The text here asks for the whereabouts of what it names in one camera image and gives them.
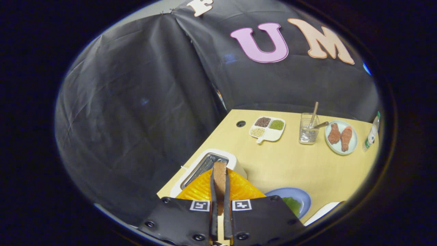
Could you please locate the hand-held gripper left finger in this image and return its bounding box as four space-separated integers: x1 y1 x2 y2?
138 167 219 246

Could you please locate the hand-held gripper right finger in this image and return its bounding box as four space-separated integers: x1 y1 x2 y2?
224 167 305 246

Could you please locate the green lettuce leaf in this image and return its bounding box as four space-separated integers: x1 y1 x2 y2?
282 196 302 217

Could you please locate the brown bread slice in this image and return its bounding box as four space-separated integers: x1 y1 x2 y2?
213 161 227 216

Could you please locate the blue plate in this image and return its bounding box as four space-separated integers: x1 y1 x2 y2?
265 187 312 219

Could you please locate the white plate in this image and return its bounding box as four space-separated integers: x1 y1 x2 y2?
303 202 342 227

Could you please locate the white toaster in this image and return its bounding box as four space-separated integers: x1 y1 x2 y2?
170 148 248 198

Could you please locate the white divided grain dish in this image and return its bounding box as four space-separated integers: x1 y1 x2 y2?
249 116 286 144

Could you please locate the clear glass utensil holder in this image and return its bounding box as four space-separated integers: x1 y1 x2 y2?
299 113 320 145

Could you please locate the pale green plate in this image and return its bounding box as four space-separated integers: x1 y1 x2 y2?
324 120 358 156

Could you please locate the brown fried chicken drumstick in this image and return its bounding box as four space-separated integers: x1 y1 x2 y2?
327 123 342 145
340 126 353 152

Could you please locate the wooden stick utensil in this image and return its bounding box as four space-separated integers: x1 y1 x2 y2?
309 101 319 127

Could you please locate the clear bottle green label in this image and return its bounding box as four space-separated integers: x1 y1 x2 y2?
362 111 381 152

